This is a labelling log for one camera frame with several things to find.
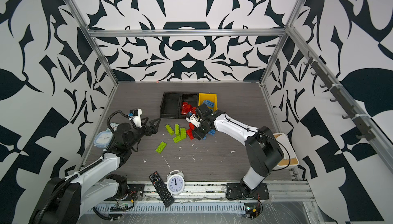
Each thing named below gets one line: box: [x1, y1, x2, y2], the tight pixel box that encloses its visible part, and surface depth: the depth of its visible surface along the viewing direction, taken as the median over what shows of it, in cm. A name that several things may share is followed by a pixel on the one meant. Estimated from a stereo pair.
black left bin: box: [159, 91, 188, 119], surface depth 104 cm
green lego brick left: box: [165, 124, 174, 136], surface depth 95 cm
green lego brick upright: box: [174, 123, 180, 137], surface depth 96 cm
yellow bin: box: [198, 93, 218, 112], surface depth 105 cm
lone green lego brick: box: [155, 141, 168, 154], surface depth 90 cm
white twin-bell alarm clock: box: [166, 169, 186, 197], surface depth 76 cm
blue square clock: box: [93, 131, 114, 149], surface depth 89 cm
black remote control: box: [148, 171, 175, 208], surface depth 75 cm
